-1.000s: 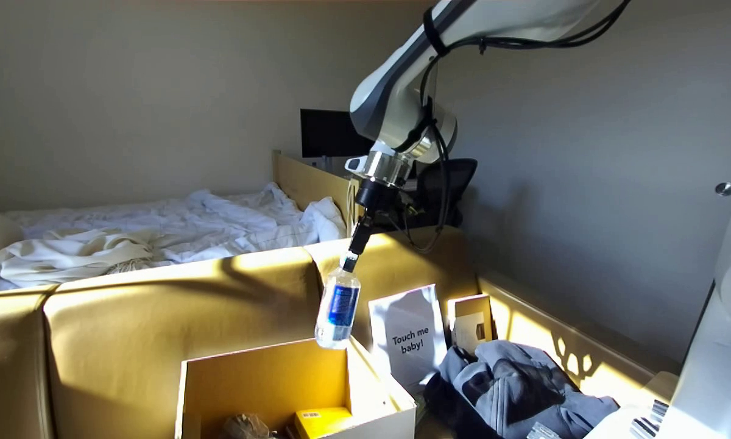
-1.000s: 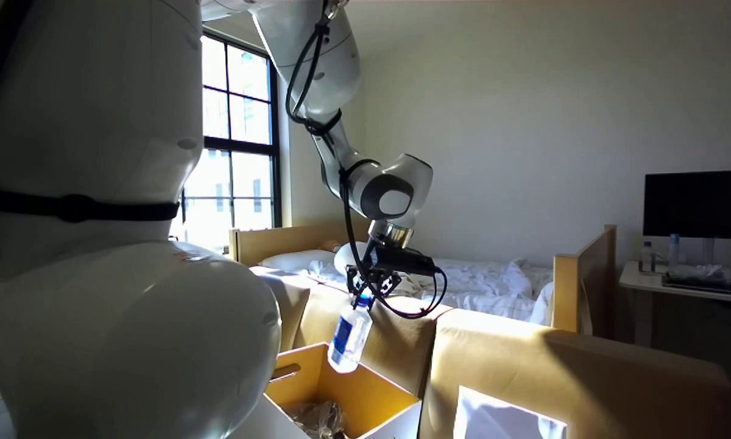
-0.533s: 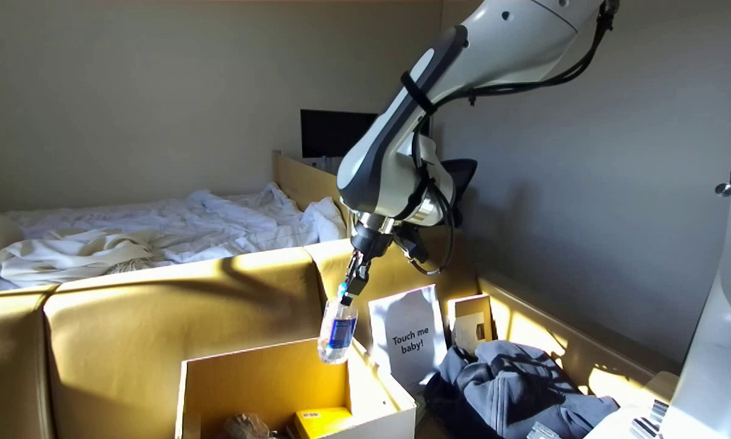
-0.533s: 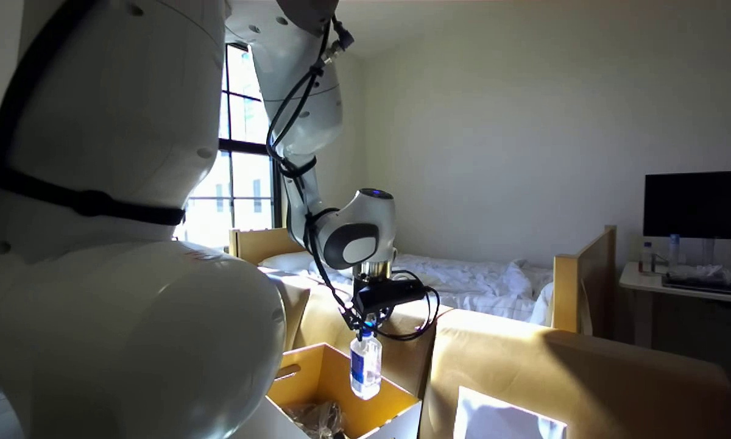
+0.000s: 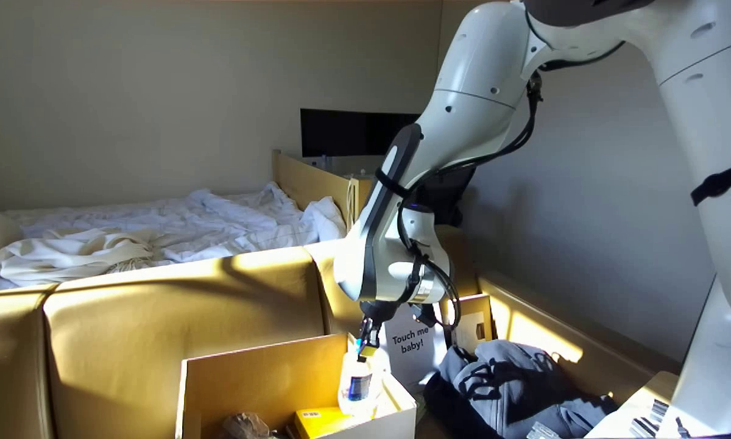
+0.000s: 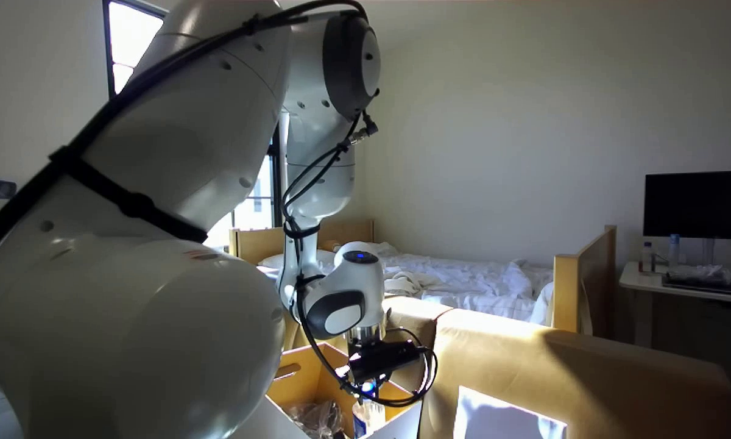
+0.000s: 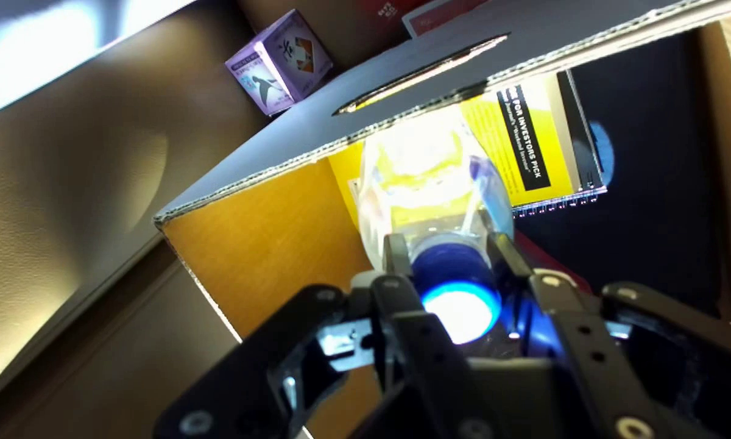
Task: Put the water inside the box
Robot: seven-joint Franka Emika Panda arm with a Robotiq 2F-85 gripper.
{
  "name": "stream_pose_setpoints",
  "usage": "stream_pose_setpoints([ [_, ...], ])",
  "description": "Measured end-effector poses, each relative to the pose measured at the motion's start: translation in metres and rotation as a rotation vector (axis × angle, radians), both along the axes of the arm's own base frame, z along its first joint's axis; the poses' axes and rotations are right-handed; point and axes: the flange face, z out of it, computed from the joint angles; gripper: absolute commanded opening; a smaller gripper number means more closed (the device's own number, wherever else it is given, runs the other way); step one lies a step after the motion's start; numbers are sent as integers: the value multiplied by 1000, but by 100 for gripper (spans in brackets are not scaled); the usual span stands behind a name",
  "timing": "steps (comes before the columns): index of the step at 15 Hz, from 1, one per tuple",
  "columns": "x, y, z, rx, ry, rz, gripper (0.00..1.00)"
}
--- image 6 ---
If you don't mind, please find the crumpled grey wrapping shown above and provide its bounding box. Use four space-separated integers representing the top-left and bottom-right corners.
296 398 357 439

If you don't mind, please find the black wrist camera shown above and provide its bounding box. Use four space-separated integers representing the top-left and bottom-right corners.
375 338 426 370

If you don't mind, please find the white paper sheet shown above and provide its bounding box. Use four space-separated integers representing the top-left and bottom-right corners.
451 386 570 439

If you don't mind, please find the white desk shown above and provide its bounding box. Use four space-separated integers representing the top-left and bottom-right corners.
617 259 731 386

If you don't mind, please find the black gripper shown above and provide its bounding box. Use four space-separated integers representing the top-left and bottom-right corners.
348 337 393 405

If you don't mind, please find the large tan cardboard box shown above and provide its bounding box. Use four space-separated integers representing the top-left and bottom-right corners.
419 308 731 439

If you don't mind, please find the open wooden box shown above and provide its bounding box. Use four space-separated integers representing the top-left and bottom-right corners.
267 338 425 439

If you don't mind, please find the bed with white bedding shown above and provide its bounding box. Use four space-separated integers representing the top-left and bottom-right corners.
229 216 620 338

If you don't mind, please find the computer monitor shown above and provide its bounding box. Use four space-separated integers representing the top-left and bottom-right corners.
641 169 731 265

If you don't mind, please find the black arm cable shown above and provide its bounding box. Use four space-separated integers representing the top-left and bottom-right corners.
0 0 442 410

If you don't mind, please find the black keyboard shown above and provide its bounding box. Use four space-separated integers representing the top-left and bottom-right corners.
661 267 731 298

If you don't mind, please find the black cable strap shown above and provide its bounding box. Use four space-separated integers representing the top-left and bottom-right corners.
48 144 209 247

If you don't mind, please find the white duvet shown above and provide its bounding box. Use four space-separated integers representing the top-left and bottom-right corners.
259 247 555 325

